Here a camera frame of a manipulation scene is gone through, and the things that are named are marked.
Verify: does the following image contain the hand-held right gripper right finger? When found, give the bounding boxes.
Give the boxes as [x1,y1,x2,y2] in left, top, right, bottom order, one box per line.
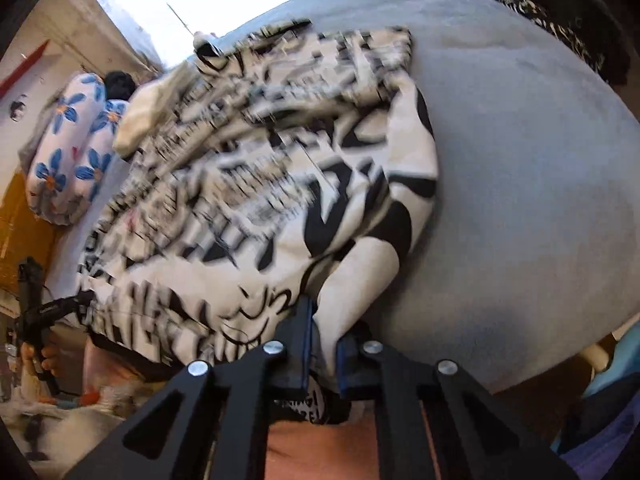
[336,331,583,480]

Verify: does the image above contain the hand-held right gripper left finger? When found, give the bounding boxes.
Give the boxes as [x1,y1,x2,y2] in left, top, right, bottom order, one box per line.
[65,296,321,480]

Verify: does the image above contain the black and white printed jacket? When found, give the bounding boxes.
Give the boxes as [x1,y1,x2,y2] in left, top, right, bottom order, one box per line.
[77,20,441,426]

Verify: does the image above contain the dark clothes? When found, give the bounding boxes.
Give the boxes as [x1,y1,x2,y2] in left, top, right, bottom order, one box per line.
[102,71,139,104]

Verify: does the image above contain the person's left hand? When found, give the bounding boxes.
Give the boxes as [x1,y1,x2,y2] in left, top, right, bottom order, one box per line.
[29,331,69,380]

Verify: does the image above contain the person's pink clothing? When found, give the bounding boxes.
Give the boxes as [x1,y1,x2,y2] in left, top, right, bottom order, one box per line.
[82,340,441,480]

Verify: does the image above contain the blue floral folded blanket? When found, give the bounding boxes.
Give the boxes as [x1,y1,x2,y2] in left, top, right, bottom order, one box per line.
[27,72,131,226]

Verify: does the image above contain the white folded garment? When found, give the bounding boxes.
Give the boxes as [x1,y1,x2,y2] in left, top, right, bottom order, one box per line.
[112,77,172,158]

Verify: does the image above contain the grey-blue bed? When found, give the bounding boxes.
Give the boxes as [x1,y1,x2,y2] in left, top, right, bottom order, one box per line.
[47,0,640,396]

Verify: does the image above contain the light blue object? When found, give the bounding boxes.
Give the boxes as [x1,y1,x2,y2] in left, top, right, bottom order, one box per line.
[587,330,640,401]

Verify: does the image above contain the beige curtain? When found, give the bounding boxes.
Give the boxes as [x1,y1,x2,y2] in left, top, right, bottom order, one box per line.
[47,0,166,81]

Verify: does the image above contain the white sheer curtain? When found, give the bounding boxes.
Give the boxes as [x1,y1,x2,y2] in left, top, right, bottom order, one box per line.
[95,0,451,77]

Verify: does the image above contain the black and white patterned cloth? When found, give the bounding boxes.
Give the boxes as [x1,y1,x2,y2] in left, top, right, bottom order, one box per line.
[497,0,607,74]

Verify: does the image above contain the black bag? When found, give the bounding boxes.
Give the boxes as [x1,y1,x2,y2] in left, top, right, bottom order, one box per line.
[470,0,632,87]

